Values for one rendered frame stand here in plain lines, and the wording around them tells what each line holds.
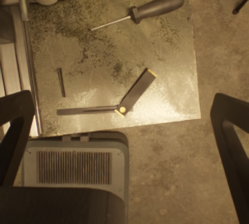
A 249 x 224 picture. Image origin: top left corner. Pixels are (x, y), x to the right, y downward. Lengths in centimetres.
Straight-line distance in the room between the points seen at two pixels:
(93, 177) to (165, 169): 48
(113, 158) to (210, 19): 94
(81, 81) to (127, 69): 9
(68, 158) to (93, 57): 77
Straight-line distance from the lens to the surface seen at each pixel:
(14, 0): 46
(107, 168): 114
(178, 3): 45
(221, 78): 144
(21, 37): 46
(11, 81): 46
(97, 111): 44
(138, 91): 43
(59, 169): 118
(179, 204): 155
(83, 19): 46
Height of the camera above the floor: 132
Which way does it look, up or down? 85 degrees down
